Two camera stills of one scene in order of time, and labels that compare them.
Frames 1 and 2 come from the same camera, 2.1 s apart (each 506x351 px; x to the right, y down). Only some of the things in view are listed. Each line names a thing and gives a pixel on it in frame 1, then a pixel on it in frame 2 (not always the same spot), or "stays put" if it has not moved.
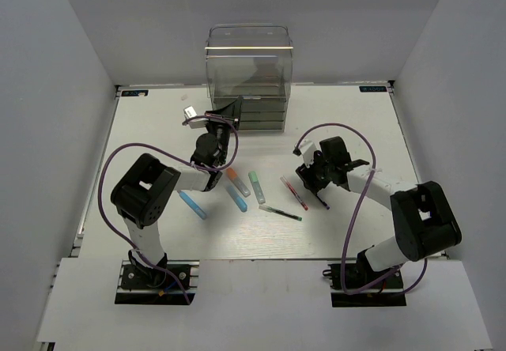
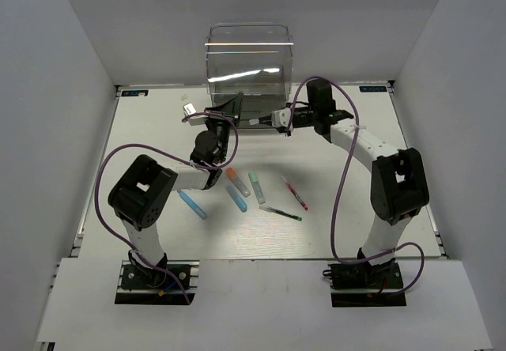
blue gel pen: x=326 y=205 -> x=266 y=120
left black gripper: x=232 y=111 stays put
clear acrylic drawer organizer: x=254 y=62 stays put
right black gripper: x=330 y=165 -> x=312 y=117
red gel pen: x=295 y=193 stays put
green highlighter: x=257 y=187 stays put
